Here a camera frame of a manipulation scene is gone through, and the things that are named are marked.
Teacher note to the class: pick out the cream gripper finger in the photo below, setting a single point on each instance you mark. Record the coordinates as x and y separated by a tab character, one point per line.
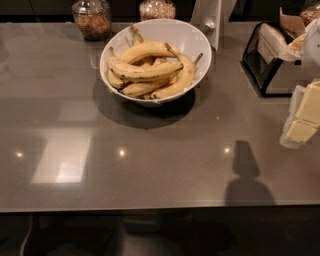
296	132

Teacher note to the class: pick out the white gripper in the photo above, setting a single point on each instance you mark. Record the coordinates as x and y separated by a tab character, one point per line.
312	46

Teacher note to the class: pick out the long front yellow banana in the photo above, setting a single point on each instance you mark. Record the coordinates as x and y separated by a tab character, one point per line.
132	73

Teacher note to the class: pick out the right curved yellow banana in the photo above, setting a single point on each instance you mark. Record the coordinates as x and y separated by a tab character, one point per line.
183	79

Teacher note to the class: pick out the white stand behind bowl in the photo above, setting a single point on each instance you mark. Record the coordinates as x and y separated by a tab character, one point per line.
209	17

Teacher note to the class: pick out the white bowl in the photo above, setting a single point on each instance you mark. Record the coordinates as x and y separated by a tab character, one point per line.
185	37

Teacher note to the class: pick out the lower yellow banana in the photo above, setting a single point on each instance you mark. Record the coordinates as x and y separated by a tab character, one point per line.
141	88

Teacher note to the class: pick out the upper yellow banana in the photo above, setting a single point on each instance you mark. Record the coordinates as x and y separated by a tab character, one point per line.
147	49

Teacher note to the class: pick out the left small yellow banana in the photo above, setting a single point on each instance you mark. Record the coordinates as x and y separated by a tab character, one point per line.
115	81

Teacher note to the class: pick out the black napkin holder box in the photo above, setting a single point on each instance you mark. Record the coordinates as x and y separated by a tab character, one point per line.
260	60

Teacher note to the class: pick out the far right glass jar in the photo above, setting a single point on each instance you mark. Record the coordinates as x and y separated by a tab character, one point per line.
310	11

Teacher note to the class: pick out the right glass jar with grains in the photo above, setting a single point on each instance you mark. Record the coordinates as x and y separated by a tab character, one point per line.
157	9

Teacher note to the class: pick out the glass jar with grains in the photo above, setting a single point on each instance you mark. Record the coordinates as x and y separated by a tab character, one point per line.
93	18
157	9

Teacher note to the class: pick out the left glass jar with grains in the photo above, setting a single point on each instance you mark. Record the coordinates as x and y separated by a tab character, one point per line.
93	18

